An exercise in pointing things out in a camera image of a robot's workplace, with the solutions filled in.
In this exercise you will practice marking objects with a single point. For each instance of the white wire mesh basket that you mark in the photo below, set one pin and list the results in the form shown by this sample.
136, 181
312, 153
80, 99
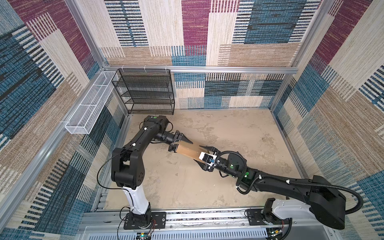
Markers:
86, 114

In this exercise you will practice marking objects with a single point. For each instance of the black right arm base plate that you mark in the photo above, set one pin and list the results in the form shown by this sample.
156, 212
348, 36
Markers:
261, 216

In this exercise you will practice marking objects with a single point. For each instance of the aluminium front mounting rail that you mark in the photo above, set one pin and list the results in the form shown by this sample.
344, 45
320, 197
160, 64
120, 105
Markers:
202, 224

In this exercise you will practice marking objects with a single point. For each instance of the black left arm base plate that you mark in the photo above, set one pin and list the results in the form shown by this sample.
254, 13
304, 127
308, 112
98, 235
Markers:
146, 221

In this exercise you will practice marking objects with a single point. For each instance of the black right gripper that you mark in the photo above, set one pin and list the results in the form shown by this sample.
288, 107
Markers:
212, 148

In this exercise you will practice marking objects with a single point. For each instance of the black wire mesh shelf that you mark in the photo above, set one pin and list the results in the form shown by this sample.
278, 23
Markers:
146, 91

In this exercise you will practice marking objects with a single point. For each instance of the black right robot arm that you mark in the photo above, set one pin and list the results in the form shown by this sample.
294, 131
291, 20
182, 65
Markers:
325, 200

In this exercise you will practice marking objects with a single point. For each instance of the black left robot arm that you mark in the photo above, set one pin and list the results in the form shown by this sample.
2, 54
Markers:
128, 171

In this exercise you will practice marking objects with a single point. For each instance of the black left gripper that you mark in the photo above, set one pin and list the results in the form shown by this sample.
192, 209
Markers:
180, 137

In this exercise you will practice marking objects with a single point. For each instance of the brown cardboard box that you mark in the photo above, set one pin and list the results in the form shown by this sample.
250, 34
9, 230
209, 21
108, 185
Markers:
192, 151

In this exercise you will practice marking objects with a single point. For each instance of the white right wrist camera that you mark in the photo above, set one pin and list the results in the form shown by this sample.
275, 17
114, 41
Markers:
207, 158

